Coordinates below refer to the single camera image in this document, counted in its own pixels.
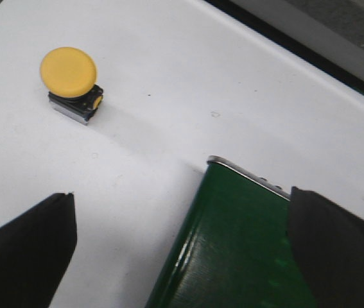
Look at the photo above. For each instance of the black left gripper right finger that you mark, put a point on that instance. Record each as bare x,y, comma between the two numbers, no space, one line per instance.
327,242

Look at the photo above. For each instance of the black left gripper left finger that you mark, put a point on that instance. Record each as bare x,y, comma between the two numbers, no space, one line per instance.
35,251

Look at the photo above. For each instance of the far side conveyor end plate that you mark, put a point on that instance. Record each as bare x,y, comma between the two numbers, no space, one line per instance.
214,159

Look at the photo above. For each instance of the green conveyor belt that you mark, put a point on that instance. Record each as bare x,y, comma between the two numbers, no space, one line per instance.
232,250

